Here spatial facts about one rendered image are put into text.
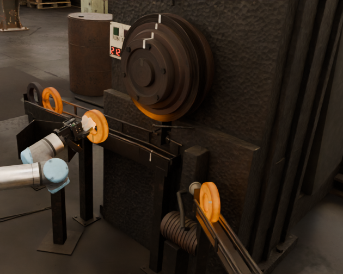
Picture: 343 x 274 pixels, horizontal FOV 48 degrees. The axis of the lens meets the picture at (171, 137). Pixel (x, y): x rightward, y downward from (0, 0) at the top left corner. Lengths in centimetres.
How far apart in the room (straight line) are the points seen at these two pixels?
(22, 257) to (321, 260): 173
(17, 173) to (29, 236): 105
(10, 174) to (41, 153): 21
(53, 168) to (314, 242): 177
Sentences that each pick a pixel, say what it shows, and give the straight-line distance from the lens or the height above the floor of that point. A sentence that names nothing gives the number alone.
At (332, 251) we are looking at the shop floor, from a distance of 269.
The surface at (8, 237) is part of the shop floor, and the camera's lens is 255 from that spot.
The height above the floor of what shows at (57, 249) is 1.
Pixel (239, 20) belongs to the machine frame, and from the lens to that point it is 163.
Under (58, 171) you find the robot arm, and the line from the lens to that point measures 151.
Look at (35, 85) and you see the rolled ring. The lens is 264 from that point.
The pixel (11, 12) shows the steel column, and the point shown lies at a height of 34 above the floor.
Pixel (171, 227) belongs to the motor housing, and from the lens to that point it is 173.
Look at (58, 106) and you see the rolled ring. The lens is 247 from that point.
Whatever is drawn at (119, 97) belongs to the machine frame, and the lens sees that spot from 211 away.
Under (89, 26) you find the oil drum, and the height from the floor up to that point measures 81.
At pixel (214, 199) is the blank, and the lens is 148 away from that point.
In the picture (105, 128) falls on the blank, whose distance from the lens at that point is 179.
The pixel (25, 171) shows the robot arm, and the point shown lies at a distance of 152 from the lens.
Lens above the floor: 157
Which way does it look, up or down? 25 degrees down
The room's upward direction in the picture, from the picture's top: 5 degrees clockwise
